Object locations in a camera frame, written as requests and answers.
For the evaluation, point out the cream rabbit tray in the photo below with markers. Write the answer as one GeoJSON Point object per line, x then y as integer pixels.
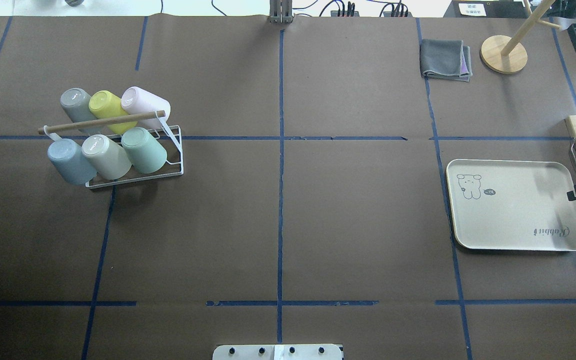
{"type": "Point", "coordinates": [511, 205]}

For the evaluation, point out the mint green cup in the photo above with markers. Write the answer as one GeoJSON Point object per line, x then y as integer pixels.
{"type": "Point", "coordinates": [145, 153]}

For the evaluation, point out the pink cup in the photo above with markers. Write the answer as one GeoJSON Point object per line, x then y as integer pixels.
{"type": "Point", "coordinates": [136, 100]}

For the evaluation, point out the beige cup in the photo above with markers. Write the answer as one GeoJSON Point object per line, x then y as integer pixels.
{"type": "Point", "coordinates": [108, 158]}

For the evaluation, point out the yellow cup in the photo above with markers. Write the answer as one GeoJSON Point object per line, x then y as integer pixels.
{"type": "Point", "coordinates": [104, 104]}

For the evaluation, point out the grey cup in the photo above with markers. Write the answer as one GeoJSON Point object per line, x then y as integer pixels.
{"type": "Point", "coordinates": [75, 103]}

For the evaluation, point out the light blue cup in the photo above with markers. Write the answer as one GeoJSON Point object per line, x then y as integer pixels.
{"type": "Point", "coordinates": [67, 157]}

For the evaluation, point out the wooden mug tree stand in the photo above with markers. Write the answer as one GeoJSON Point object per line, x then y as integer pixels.
{"type": "Point", "coordinates": [506, 55]}

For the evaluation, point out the grey folded cloth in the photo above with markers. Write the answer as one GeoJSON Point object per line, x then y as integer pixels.
{"type": "Point", "coordinates": [447, 59]}

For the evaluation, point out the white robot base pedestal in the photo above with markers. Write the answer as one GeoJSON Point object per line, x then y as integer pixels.
{"type": "Point", "coordinates": [309, 351]}

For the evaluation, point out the aluminium frame post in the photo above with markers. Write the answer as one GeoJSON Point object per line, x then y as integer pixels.
{"type": "Point", "coordinates": [281, 11]}

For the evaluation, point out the white wire cup rack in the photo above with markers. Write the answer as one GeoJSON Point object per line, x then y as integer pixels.
{"type": "Point", "coordinates": [174, 165]}

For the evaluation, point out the wooden rack handle rod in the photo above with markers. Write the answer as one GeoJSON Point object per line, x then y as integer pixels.
{"type": "Point", "coordinates": [102, 122]}

